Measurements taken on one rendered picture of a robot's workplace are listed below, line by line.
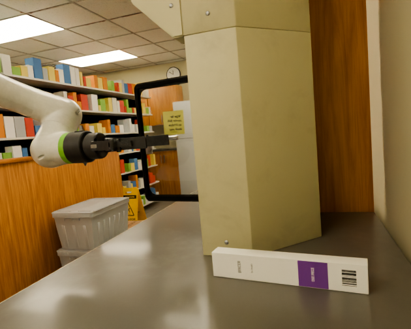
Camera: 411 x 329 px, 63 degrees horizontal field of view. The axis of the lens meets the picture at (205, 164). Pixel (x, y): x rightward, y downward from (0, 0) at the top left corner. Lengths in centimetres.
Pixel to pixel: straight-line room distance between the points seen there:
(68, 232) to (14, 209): 45
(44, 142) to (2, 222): 187
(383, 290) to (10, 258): 267
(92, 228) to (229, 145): 230
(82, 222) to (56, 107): 191
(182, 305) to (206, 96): 40
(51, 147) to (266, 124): 62
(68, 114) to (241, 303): 78
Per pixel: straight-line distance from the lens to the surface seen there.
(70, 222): 300
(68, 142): 100
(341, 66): 105
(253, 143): 70
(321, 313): 54
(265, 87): 72
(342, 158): 105
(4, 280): 296
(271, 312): 54
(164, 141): 96
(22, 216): 300
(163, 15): 77
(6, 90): 113
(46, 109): 112
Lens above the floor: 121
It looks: 5 degrees down
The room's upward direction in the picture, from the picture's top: 5 degrees counter-clockwise
